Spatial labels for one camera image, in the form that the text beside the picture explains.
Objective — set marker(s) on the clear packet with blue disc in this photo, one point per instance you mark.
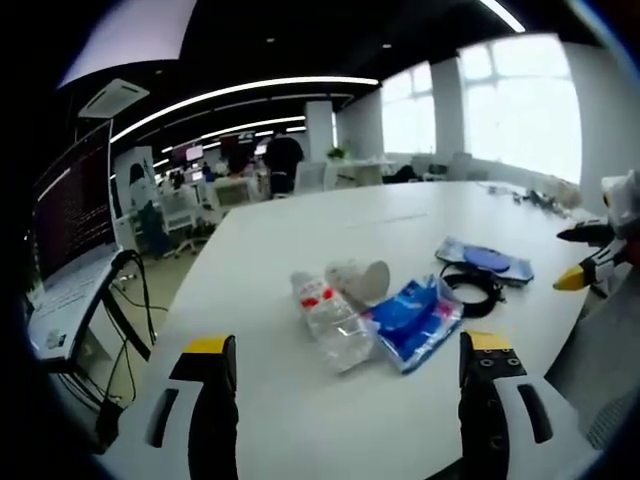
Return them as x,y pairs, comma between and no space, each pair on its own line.
482,260

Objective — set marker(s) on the clutter of small items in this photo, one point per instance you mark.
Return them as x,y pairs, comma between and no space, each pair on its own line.
535,197

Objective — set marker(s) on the blue plastic packet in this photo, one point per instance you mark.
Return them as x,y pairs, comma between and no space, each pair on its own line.
415,322

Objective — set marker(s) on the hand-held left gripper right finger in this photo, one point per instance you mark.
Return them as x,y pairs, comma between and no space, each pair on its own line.
492,400

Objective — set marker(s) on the white table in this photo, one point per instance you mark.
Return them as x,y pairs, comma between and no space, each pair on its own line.
280,250

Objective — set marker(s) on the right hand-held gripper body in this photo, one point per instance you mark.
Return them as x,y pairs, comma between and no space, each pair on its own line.
622,205

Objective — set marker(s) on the dark computer monitor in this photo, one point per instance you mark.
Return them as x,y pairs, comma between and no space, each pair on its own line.
72,210

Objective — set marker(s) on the grey mesh office chair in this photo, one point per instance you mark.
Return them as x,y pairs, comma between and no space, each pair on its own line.
607,360

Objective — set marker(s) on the clear plastic water bottle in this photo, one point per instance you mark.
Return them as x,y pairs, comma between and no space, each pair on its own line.
332,320

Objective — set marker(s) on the white paper cup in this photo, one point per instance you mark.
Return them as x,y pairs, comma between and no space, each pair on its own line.
361,281

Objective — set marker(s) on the white laptop stand shelf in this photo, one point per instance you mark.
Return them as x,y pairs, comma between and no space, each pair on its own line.
70,305

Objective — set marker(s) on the ceiling air conditioner vent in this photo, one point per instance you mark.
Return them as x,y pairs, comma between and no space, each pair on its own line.
114,97

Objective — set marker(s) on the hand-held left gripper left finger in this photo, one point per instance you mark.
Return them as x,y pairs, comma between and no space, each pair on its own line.
210,400

